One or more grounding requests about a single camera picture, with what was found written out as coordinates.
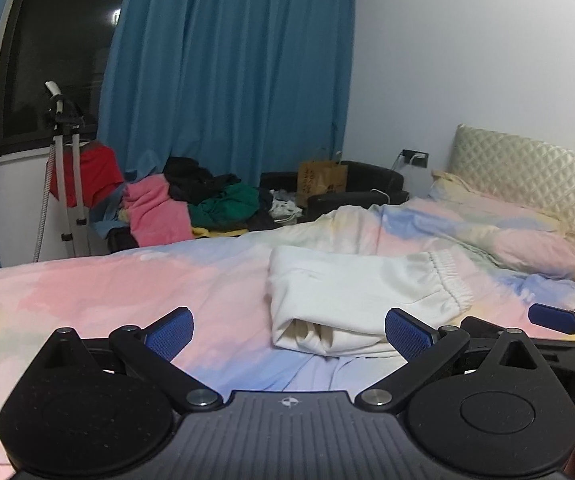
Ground white sweatpants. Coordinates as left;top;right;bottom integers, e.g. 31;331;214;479
268;246;473;358

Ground pastel pillow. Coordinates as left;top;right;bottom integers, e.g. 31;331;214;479
429;171;575;281

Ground quilted cream headboard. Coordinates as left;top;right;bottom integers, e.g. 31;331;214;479
448;125;575;237

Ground pink garment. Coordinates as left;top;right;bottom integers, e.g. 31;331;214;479
122;174;194;247

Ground green garment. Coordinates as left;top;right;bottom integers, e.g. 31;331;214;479
188;182;273;231

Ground black armchair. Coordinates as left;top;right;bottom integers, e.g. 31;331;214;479
260;160;409;221

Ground black garment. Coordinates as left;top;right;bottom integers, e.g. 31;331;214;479
162;156;240;205

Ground red garment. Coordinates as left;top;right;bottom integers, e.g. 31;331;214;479
63;141;124;208

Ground brown paper bag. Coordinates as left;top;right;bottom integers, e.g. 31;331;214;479
296;151;347;208

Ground white garment steamer stand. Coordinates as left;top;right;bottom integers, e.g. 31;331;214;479
32;80;89;262

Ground right blue curtain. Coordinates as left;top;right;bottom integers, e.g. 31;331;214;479
99;0;355;184

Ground dark window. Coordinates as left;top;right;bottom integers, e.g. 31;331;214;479
0;0;122;155

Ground wall power outlet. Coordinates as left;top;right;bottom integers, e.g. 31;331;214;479
401;150;429;168

